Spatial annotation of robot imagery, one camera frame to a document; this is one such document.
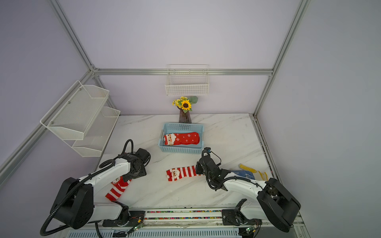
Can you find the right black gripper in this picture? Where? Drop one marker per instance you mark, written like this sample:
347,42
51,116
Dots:
199,170

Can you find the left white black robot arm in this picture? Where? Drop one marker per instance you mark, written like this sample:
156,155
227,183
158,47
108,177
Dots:
94,198

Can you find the aluminium rail front frame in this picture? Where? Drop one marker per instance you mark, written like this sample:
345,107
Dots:
176,216

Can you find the white wire wall basket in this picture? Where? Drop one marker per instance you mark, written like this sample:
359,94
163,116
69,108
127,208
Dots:
187,80

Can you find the yellow artificial sunflower bouquet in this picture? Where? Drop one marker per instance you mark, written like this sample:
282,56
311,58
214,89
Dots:
185,104

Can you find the red white striped sock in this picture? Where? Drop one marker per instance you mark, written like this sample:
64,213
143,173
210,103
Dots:
119,187
176,174

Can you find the dark ribbed glass vase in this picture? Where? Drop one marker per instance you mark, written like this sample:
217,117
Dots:
184,117

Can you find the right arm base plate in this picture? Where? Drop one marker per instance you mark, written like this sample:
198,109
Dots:
230,217

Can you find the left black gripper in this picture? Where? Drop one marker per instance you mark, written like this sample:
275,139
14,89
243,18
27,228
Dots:
143,172

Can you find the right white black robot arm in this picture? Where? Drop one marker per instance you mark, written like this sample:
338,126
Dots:
265,200

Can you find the upper white mesh shelf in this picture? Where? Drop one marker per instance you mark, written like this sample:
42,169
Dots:
72,117

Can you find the white mesh shelf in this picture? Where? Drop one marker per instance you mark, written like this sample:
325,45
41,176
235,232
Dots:
98,135
72,117

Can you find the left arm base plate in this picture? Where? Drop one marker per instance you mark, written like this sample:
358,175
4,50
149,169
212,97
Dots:
127,219

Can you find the light blue plastic basket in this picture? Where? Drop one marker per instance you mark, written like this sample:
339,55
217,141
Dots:
182,128

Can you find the lower white mesh shelf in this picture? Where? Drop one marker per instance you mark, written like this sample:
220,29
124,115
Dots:
98,135

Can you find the red snowflake santa sock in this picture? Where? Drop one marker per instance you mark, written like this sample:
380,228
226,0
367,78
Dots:
191,138

